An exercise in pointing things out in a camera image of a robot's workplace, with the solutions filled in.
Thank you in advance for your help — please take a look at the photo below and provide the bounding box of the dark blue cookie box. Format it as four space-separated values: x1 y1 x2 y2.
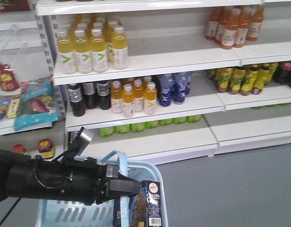
112 180 163 227

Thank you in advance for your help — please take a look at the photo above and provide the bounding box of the yellow drink bottle front-right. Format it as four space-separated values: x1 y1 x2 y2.
90 28 108 72

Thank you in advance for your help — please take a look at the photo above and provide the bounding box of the yellow drink bottle front-left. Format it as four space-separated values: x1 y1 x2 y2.
57 30 77 74

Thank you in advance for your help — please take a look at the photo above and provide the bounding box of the orange juice bottle front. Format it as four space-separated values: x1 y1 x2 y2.
220 8 241 50

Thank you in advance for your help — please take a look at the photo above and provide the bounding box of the dark drink bottle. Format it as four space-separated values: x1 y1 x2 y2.
67 83 85 117

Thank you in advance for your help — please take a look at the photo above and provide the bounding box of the yellow drink bottle front-middle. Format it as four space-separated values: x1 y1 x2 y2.
74 29 92 74

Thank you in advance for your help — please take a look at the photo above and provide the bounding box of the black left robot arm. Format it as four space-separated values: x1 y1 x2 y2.
0 150 140 206

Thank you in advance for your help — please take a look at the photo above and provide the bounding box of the red hanging pouch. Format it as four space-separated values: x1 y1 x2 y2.
0 62 20 92

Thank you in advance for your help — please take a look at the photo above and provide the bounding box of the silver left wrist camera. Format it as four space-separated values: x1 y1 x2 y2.
55 126 94 161

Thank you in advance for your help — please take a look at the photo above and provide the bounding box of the light blue plastic basket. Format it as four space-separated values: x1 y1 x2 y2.
36 151 169 227

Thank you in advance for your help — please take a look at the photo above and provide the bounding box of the blue water bottle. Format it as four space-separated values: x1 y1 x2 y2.
159 74 173 107

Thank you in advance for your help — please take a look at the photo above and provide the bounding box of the teal snack bag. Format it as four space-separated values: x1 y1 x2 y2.
14 77 58 131

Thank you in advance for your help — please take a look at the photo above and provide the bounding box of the white supermarket shelf unit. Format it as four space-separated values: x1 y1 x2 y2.
0 0 291 164

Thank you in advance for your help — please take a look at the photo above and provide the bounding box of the yellow drink bottle rightmost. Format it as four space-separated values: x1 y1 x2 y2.
112 26 128 70

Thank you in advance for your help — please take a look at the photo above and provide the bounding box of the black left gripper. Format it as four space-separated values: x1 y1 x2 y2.
60 157 140 206

